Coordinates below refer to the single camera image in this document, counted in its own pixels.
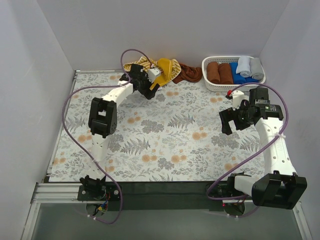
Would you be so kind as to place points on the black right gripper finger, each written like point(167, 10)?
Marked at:
point(241, 123)
point(225, 122)

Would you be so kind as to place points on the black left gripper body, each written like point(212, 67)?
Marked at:
point(146, 88)

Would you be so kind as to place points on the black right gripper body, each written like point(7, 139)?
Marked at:
point(232, 118)

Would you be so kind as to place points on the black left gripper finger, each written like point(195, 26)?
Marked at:
point(148, 94)
point(155, 86)

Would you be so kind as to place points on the yellow striped towel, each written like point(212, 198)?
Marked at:
point(170, 68)

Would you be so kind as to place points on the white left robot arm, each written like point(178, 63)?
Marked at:
point(103, 122)

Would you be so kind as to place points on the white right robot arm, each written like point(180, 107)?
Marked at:
point(280, 187)

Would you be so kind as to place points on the crumpled brown towel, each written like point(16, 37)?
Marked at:
point(188, 73)

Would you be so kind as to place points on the rolled brown towel right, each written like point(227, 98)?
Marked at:
point(225, 74)

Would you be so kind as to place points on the rolled brown towel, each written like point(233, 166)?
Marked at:
point(213, 75)
point(225, 74)

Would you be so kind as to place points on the white plastic basket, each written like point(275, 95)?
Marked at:
point(225, 87)

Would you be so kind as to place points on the rolled grey towel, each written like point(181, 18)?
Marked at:
point(256, 69)

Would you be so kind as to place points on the rolled light blue towel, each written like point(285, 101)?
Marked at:
point(243, 66)

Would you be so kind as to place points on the floral patterned table mat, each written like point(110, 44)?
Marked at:
point(175, 136)

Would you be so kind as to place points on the rolled brown towel left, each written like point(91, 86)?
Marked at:
point(213, 75)

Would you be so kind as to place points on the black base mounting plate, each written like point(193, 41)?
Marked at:
point(158, 195)

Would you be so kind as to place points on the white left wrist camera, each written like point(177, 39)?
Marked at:
point(153, 74)

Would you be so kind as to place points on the aluminium frame rail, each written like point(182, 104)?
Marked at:
point(55, 193)

